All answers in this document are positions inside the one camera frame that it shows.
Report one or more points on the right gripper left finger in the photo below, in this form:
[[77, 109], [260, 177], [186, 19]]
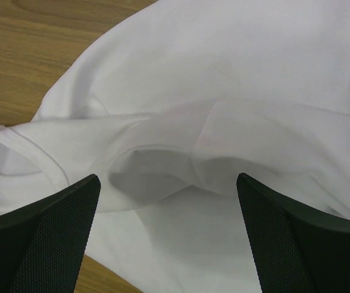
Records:
[[42, 244]]

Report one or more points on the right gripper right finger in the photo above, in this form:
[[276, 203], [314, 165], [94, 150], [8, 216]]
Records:
[[295, 247]]

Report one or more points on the white t shirt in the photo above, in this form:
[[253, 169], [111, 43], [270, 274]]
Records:
[[167, 109]]

